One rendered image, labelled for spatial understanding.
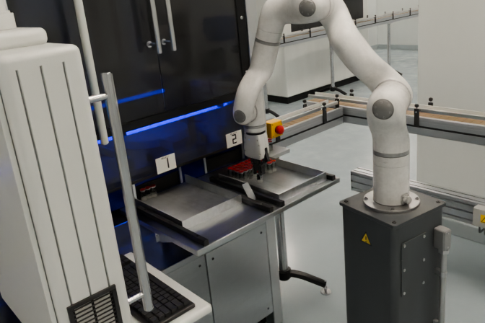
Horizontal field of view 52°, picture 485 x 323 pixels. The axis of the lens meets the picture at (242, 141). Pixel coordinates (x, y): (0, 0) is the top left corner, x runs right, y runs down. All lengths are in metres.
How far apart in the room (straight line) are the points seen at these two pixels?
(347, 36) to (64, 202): 1.00
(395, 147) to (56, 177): 1.06
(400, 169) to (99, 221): 1.00
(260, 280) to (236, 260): 0.21
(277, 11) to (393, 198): 0.73
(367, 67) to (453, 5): 1.48
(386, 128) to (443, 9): 1.57
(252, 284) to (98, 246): 1.32
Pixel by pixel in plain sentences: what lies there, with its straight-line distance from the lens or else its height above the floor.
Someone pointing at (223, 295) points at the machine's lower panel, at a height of 0.34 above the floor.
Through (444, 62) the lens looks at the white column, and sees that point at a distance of 3.13.
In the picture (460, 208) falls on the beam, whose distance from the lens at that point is 2.64.
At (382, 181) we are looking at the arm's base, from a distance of 1.73.
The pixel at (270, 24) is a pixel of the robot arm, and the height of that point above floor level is 1.49.
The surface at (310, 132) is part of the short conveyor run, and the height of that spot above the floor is 0.87.
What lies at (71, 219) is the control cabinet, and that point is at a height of 1.20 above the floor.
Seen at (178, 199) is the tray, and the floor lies 0.88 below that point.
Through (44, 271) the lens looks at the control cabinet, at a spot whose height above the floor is 1.10.
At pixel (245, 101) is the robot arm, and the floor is 1.24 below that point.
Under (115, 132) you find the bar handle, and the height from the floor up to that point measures 1.35.
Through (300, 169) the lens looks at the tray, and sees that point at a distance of 2.02.
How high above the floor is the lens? 1.64
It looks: 18 degrees down
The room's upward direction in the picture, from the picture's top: 6 degrees counter-clockwise
